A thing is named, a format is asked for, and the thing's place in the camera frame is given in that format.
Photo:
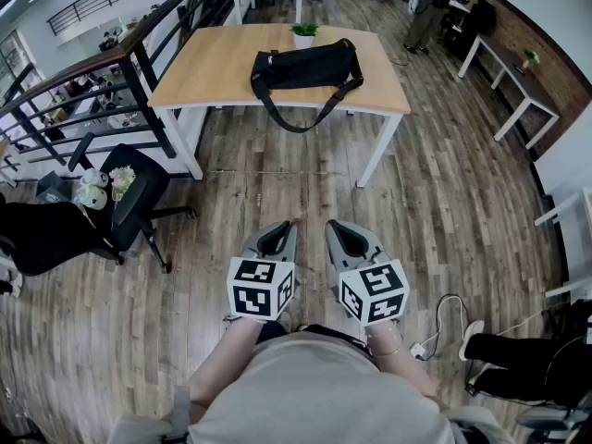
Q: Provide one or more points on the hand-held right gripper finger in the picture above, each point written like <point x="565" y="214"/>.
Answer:
<point x="363" y="241"/>
<point x="335" y="245"/>

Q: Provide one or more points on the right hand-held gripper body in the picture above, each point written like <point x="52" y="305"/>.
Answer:
<point x="374" y="294"/>

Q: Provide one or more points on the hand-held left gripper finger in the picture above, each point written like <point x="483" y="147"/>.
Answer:
<point x="287" y="248"/>
<point x="254" y="243"/>

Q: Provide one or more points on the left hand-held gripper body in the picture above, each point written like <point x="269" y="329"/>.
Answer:
<point x="252" y="287"/>

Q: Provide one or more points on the person's right forearm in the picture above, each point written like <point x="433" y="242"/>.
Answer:
<point x="402" y="363"/>

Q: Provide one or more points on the person's left forearm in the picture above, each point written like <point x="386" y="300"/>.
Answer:
<point x="222" y="363"/>

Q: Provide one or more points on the person's torso in beige shirt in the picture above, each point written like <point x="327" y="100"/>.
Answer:
<point x="319" y="396"/>

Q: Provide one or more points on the black office chair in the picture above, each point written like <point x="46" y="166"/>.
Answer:
<point x="139" y="197"/>

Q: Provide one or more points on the pale flower bouquet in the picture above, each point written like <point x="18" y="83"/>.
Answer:
<point x="122" y="181"/>

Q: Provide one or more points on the white plush toys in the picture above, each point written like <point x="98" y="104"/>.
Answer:
<point x="92" y="190"/>

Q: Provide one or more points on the wooden table with white legs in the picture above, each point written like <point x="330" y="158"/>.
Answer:
<point x="222" y="67"/>

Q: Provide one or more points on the green plant in white pot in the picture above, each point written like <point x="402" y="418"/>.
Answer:
<point x="304" y="35"/>

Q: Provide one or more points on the black metal railing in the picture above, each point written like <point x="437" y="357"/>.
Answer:
<point x="134" y="67"/>

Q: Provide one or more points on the dark top table white legs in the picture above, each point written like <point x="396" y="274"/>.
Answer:
<point x="518" y="77"/>

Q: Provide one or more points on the black high-back chair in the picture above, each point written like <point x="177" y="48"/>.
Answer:
<point x="478" y="26"/>

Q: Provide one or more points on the small green potted plant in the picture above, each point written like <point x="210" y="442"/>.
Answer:
<point x="531" y="57"/>

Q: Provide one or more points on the white desk frame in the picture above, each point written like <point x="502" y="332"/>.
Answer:
<point x="564" y="229"/>

